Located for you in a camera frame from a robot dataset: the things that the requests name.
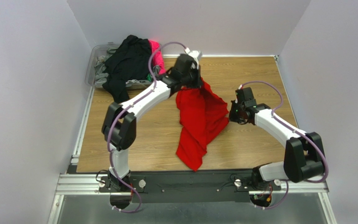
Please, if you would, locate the red t-shirt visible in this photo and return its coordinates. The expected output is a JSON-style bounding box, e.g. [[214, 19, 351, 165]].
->
[[176, 81, 229, 171]]

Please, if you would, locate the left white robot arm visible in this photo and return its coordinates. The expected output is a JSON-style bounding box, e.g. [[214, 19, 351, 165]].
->
[[102, 50, 203, 192]]

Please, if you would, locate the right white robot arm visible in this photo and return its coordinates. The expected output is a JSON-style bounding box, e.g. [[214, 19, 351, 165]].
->
[[229, 100, 328, 187]]

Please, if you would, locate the pink t-shirt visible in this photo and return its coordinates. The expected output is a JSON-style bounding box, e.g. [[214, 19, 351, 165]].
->
[[149, 40, 166, 75]]

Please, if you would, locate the clear plastic bin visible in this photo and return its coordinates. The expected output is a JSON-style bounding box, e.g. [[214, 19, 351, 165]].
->
[[85, 39, 165, 92]]

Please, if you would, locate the black t-shirt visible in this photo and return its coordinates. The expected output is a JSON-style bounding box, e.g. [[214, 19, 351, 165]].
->
[[102, 35, 152, 104]]

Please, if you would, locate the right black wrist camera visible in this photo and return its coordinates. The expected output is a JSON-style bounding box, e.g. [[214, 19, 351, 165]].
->
[[235, 87, 257, 107]]

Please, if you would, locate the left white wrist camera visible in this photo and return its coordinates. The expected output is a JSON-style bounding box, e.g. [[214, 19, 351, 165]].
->
[[184, 48, 203, 69]]

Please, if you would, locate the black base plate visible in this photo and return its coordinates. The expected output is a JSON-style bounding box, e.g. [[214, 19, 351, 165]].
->
[[96, 169, 283, 205]]

